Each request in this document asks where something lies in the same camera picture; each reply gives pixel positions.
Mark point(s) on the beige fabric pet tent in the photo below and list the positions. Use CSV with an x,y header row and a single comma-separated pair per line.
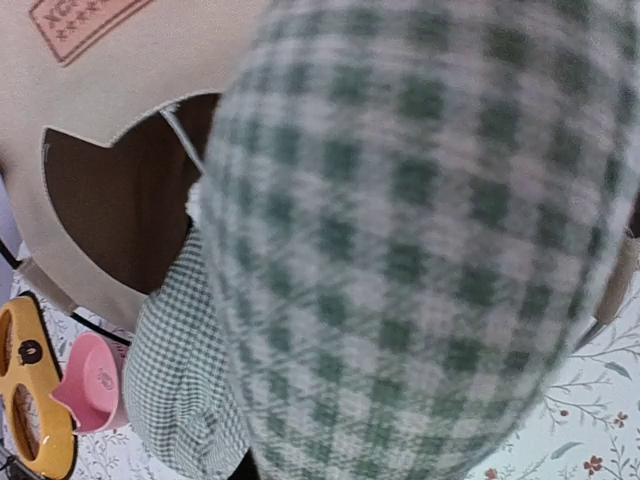
x,y
97,179

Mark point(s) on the floral white table mat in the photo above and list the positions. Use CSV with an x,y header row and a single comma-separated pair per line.
x,y
586,427

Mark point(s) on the yellow double bowl holder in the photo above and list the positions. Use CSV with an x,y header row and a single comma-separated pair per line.
x,y
29,365

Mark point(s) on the green checkered pet cushion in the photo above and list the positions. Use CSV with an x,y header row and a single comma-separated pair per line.
x,y
409,210

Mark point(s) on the pink pet bowl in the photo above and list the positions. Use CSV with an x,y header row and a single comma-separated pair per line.
x,y
91,386

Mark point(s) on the white pompom toy on string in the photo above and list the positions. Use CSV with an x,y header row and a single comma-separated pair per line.
x,y
170,116

